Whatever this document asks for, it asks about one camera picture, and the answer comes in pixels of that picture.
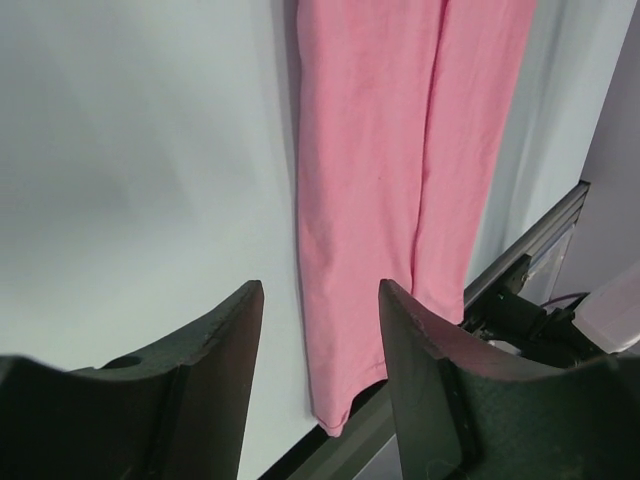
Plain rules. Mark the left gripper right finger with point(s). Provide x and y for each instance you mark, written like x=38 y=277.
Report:
x=464 y=409

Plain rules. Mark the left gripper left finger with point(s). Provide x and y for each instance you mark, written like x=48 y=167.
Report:
x=174 y=409

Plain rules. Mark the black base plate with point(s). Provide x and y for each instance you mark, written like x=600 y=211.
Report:
x=493 y=311

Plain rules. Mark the aluminium frame rail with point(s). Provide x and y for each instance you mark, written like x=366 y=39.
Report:
x=549 y=227

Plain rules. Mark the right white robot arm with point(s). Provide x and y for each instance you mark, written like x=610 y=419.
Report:
x=609 y=316

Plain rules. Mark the pink t shirt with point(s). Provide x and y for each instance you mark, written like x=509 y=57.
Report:
x=403 y=109

